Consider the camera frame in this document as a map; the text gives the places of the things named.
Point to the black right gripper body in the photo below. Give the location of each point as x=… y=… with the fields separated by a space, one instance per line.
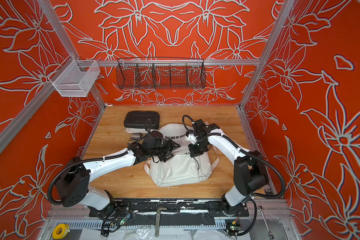
x=197 y=148

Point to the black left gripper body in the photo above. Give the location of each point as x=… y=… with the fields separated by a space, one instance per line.
x=164 y=149

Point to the white student backpack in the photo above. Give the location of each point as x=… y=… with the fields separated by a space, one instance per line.
x=182 y=169

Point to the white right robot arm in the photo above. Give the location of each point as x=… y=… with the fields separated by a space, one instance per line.
x=250 y=168

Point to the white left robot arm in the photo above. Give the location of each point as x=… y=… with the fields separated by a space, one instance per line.
x=71 y=185

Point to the steel ball valve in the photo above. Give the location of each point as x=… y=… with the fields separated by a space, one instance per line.
x=135 y=136

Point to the black plastic tool case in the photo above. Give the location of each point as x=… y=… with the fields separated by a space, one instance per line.
x=137 y=119

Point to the steel wrench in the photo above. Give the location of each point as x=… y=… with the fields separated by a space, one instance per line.
x=270 y=234

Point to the yellow tape roll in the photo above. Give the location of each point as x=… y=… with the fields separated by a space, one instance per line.
x=60 y=231

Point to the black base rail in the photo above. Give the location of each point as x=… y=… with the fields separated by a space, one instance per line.
x=212 y=207

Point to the metal clamp handle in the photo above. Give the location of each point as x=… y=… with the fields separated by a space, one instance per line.
x=160 y=209

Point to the black wire wall basket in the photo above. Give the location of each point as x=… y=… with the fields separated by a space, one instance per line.
x=166 y=74

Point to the white wire wall basket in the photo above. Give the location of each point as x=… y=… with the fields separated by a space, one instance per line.
x=73 y=80

